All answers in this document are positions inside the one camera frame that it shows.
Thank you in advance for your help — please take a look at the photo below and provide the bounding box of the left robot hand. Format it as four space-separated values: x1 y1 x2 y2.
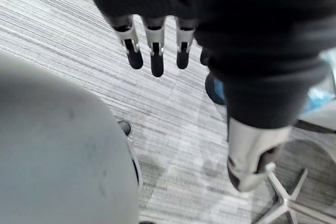
75 0 336 193

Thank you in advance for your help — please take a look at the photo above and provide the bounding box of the blue plastic rubbish bag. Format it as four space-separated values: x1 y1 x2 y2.
301 50 336 116

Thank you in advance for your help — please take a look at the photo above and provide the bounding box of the dark blue round object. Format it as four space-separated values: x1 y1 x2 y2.
204 73 228 105

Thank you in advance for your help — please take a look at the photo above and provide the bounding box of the dark robot foot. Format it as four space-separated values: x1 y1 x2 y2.
117 120 132 136

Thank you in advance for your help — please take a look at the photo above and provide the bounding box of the grey round table base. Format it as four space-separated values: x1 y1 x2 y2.
279 138 336 185

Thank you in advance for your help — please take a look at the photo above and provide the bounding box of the silver star chair base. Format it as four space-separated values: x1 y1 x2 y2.
251 162 336 224

